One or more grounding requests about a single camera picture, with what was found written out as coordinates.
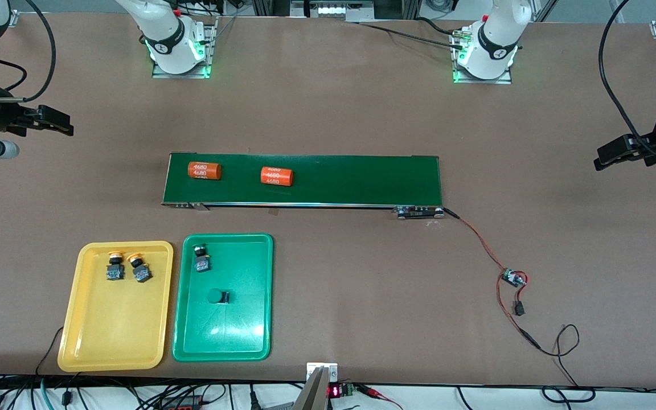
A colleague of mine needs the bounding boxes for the yellow push button switch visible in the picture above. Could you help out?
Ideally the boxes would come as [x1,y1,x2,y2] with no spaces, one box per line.
[126,253,153,283]
[105,250,125,281]

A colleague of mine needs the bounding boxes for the orange cylinder white print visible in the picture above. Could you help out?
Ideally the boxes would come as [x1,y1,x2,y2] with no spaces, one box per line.
[260,166,295,187]
[187,161,223,181]

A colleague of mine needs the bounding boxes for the small green circuit board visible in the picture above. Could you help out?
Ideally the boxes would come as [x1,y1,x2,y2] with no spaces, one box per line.
[502,268,529,288]

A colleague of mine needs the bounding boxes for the yellow plastic tray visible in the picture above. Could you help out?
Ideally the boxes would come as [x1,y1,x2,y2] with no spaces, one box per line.
[57,241,174,373]

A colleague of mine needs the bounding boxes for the green plastic tray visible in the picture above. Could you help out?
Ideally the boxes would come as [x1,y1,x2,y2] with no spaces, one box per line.
[172,233,274,362]

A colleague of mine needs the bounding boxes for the green conveyor belt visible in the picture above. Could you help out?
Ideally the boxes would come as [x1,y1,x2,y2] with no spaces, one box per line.
[161,152,445,220]

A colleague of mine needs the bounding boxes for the metal light box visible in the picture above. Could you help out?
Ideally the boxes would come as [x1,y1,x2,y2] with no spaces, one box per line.
[291,0,374,22]

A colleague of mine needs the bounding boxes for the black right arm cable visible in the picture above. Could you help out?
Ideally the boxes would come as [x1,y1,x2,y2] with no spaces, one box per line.
[0,0,57,104]

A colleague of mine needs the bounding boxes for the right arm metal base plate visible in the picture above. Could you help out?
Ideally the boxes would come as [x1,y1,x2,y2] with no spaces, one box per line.
[151,23,215,79]

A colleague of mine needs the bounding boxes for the red black conveyor wire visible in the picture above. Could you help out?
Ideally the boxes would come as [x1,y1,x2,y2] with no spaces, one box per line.
[442,208,581,388]

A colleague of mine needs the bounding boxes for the thin black table cable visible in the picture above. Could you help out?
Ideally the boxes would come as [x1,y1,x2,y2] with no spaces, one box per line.
[36,326,65,376]

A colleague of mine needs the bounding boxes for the black cable to arm base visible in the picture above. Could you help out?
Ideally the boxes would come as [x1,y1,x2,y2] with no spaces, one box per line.
[356,17,465,49]

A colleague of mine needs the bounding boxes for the grey metal camera bracket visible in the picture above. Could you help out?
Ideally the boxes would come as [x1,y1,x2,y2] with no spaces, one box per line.
[294,362,339,410]

